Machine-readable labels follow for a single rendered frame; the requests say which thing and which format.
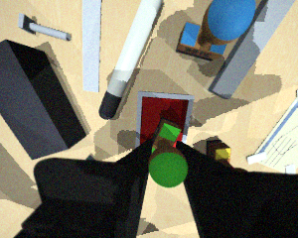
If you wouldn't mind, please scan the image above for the blue-handled stamp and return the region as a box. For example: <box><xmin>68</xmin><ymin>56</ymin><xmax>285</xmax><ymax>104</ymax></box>
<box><xmin>176</xmin><ymin>0</ymin><xmax>256</xmax><ymax>61</ymax></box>

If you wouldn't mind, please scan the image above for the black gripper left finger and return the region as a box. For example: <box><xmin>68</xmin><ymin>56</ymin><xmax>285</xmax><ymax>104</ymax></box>
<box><xmin>33</xmin><ymin>139</ymin><xmax>152</xmax><ymax>238</ymax></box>

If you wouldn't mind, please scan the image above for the pale grey card taped at corners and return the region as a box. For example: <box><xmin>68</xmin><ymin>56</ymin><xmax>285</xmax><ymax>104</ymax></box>
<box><xmin>247</xmin><ymin>90</ymin><xmax>298</xmax><ymax>174</ymax></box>

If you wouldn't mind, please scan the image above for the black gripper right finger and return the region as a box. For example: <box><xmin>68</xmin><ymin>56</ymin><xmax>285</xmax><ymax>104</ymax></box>
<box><xmin>176</xmin><ymin>141</ymin><xmax>298</xmax><ymax>238</ymax></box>

